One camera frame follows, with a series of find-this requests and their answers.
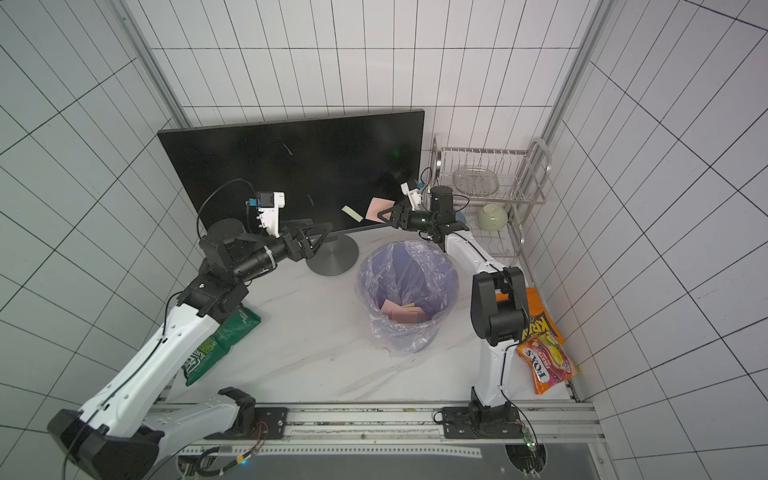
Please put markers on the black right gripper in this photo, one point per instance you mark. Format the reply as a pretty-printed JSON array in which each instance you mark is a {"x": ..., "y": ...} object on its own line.
[{"x": 411, "y": 218}]

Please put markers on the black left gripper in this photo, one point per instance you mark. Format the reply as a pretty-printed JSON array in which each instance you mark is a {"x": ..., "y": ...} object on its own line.
[{"x": 307, "y": 250}]

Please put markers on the green sticky strip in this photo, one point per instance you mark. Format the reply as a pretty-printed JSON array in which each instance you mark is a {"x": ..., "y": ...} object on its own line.
[{"x": 352, "y": 213}]

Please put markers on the small pink sticky note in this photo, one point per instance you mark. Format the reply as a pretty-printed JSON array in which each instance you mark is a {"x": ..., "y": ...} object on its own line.
[{"x": 408, "y": 314}]

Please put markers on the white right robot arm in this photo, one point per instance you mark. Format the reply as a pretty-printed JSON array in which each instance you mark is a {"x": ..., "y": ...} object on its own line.
[{"x": 499, "y": 309}]

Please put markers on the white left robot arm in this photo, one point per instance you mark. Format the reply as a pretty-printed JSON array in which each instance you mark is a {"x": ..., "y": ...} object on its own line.
[{"x": 113, "y": 435}]

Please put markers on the black computer monitor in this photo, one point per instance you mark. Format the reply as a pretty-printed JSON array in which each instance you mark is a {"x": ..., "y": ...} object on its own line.
[{"x": 320, "y": 165}]

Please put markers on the trash bin with plastic liner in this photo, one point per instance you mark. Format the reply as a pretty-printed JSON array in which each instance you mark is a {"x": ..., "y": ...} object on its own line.
[{"x": 407, "y": 273}]

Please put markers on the green bowl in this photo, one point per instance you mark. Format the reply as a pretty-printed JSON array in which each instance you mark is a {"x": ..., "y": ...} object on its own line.
[{"x": 492, "y": 217}]

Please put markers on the metal dish rack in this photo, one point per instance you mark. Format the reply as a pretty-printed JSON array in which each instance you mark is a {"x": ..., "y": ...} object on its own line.
[{"x": 522, "y": 176}]

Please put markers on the green snack bag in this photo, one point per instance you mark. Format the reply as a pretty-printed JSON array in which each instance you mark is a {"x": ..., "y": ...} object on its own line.
[{"x": 217, "y": 346}]

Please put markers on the orange snack bag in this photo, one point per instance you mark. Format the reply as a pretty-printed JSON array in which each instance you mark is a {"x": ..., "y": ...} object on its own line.
[{"x": 540, "y": 320}]

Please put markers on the pink candy bag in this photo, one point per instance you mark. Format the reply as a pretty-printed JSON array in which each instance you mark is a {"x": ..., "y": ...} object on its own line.
[{"x": 550, "y": 365}]

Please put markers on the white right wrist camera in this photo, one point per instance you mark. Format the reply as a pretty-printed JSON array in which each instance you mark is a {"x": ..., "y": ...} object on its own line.
[{"x": 411, "y": 189}]

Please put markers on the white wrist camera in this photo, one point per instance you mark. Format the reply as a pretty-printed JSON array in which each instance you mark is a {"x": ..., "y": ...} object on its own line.
[
  {"x": 411, "y": 189},
  {"x": 262, "y": 212}
]

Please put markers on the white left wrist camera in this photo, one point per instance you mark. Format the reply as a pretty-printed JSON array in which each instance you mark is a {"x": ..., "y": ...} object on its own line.
[{"x": 262, "y": 212}]

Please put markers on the metal mounting rail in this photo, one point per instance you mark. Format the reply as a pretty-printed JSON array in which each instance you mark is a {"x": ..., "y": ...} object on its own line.
[{"x": 214, "y": 438}]

